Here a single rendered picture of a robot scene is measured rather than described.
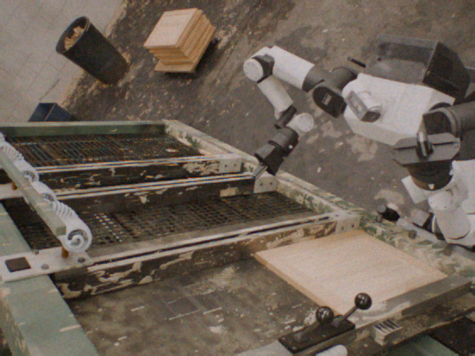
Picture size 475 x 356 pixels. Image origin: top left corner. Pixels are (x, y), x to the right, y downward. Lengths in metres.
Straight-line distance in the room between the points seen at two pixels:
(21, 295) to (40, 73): 5.62
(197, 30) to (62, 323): 3.91
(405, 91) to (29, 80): 5.55
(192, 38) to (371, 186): 2.37
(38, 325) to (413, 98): 1.06
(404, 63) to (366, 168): 1.67
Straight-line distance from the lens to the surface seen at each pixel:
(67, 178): 1.89
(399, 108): 1.43
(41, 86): 6.60
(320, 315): 1.01
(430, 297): 1.44
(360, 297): 1.10
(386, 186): 2.96
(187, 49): 4.59
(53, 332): 0.98
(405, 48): 1.48
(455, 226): 1.32
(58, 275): 1.19
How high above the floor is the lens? 2.41
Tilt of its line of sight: 42 degrees down
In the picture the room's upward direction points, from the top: 50 degrees counter-clockwise
